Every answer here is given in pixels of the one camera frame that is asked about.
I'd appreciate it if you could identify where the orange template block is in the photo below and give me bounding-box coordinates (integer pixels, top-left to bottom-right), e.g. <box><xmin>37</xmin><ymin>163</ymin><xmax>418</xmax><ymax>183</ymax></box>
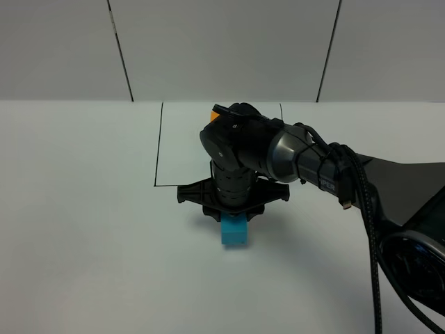
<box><xmin>211</xmin><ymin>111</ymin><xmax>219</xmax><ymax>122</ymax></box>

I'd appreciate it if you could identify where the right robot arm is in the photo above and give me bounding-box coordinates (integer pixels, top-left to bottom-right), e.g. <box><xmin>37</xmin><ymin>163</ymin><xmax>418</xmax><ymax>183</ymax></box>
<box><xmin>177</xmin><ymin>103</ymin><xmax>444</xmax><ymax>313</ymax></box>

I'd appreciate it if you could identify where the blue block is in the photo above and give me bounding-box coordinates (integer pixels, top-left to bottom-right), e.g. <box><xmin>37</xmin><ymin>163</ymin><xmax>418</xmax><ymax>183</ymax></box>
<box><xmin>220</xmin><ymin>213</ymin><xmax>248</xmax><ymax>246</ymax></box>

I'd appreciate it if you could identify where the black braided right cable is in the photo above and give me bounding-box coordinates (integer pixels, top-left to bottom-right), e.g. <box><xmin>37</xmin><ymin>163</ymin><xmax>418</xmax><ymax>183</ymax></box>
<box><xmin>293</xmin><ymin>121</ymin><xmax>445</xmax><ymax>334</ymax></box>

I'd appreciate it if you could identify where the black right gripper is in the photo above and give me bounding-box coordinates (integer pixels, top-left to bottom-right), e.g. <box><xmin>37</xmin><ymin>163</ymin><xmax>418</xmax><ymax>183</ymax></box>
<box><xmin>177</xmin><ymin>161</ymin><xmax>290</xmax><ymax>222</ymax></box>

